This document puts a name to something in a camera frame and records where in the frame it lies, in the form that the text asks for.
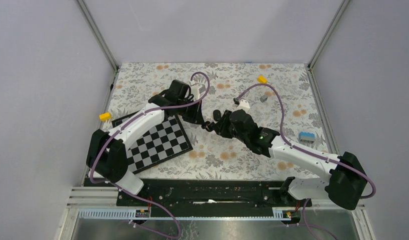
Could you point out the blue white eraser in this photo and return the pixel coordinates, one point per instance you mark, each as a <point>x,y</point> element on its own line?
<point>306,136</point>

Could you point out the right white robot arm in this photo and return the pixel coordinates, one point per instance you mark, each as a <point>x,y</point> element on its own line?
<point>339,178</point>

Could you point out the yellow block far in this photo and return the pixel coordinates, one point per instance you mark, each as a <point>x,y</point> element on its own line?
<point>263,80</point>

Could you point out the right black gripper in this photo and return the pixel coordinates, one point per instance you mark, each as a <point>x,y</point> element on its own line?
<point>220,127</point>

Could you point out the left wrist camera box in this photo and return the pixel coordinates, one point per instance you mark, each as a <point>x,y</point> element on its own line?
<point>197,90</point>

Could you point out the black earbud charging case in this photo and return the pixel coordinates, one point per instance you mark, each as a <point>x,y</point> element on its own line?
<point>207,126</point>

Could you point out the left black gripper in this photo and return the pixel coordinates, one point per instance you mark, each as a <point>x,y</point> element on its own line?
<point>197,117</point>

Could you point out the yellow block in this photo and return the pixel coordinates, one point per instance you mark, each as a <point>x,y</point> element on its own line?
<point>105,116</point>
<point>263,80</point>

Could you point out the floral patterned table mat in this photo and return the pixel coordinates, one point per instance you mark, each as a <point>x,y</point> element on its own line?
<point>290,106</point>

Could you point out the small grey block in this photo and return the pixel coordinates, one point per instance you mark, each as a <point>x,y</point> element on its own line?
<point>264,98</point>

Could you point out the black white checkerboard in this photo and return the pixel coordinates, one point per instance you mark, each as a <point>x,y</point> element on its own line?
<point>161,143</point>

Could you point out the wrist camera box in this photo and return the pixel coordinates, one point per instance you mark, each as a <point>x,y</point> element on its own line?
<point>241,104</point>
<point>197,90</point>

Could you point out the yellow block left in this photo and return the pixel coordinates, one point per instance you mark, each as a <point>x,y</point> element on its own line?
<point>105,116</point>

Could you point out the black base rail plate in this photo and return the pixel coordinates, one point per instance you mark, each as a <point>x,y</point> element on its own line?
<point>219,198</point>

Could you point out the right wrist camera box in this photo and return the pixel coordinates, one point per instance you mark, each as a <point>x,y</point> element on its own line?
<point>241,104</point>

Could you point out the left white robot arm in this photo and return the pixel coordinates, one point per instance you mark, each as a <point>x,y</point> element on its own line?
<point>107,153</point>

